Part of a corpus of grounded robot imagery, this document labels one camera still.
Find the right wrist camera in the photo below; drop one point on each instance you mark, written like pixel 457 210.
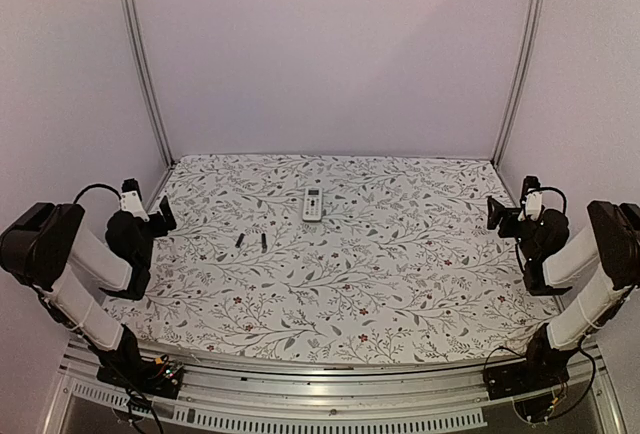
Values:
pixel 531 199

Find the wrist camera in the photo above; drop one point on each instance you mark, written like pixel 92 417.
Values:
pixel 531 199
pixel 131 200

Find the beige remote control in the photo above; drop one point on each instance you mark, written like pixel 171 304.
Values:
pixel 312 207

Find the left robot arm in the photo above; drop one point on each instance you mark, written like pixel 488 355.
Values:
pixel 47 248

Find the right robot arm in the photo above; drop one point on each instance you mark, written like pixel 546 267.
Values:
pixel 550 260

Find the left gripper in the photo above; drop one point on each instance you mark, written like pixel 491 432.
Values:
pixel 161 227

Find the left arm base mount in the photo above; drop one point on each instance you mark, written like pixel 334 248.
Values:
pixel 161 377

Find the left aluminium frame post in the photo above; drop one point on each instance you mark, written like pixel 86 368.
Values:
pixel 141 64

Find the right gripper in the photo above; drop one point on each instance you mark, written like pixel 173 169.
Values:
pixel 501 212

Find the right aluminium frame post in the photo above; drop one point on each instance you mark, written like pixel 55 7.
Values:
pixel 526 49

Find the aluminium frame post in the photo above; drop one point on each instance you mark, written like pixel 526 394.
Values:
pixel 526 49
pixel 141 64

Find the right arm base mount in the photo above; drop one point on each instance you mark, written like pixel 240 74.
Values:
pixel 541 392

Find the aluminium front rail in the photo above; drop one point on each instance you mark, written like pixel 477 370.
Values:
pixel 233 394

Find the floral tablecloth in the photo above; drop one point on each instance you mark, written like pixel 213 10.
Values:
pixel 401 269

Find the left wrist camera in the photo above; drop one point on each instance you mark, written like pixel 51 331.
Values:
pixel 131 200

